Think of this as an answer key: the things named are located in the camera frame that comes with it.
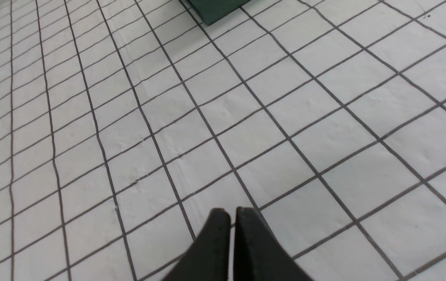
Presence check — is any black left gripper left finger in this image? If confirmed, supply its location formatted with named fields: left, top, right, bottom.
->
left=163, top=208, right=231, bottom=281

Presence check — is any white grid table cloth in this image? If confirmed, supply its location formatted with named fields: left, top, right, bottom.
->
left=0, top=0, right=446, bottom=281

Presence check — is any green long-sleeved shirt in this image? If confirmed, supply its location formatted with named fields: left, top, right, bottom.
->
left=188, top=0, right=249, bottom=25

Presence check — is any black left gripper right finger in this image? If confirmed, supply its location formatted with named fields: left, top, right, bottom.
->
left=233, top=207, right=312, bottom=281

